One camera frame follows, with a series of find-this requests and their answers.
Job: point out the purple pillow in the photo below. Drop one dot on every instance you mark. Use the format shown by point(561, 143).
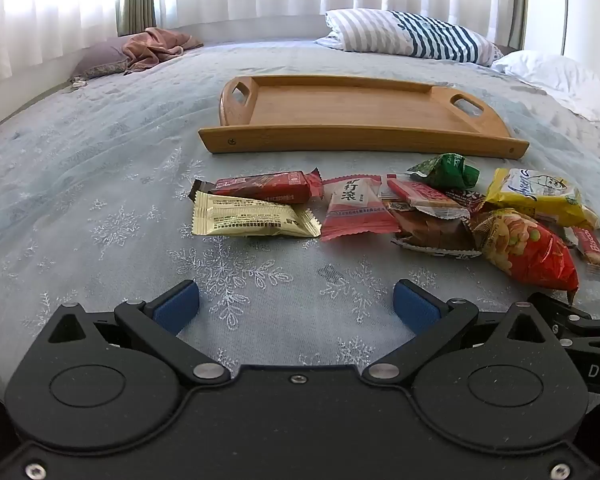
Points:
point(100, 57)

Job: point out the small shiny trinket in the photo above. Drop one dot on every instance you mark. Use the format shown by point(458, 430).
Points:
point(78, 83)

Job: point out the yellow snack packet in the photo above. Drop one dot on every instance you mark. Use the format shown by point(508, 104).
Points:
point(535, 195)

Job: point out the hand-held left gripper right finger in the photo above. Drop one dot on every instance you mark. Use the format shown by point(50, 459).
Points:
point(415, 307)

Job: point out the brown cake packet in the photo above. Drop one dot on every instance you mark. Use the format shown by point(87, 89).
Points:
point(430, 232)

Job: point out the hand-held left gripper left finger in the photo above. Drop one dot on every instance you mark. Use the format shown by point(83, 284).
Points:
point(177, 307)

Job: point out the white wardrobe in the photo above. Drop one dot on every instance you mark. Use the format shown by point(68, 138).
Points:
point(590, 5)

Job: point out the pink white-label snack packet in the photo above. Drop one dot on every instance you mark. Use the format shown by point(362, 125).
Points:
point(352, 215)

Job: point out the blue and grey striped pillow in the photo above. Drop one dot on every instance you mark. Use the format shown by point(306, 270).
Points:
point(405, 32)

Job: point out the green snack packet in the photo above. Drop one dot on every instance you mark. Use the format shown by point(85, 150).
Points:
point(447, 170)

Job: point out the pink crumpled cloth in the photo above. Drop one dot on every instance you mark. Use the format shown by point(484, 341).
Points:
point(152, 45)

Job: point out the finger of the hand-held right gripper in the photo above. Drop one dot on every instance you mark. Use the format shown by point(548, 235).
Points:
point(575, 316)

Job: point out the pale blue snowflake bedspread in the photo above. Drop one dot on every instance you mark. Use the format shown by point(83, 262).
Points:
point(105, 160)

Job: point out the red and gold snack packet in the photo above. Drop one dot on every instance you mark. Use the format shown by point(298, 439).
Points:
point(250, 217)

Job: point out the small red biscuit packet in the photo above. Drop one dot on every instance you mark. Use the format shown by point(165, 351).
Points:
point(591, 245)

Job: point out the red wafer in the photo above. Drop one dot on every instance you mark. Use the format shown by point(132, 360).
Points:
point(420, 194)

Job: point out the red-orange peas snack packet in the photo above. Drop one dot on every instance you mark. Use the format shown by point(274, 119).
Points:
point(530, 250)

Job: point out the dark brown snack packet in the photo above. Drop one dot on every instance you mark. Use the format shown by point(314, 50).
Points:
point(467, 197)

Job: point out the dark red long biscuit packet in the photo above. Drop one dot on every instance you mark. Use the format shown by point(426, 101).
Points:
point(260, 185)

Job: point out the white pillow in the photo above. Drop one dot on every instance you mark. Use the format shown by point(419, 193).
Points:
point(555, 77)

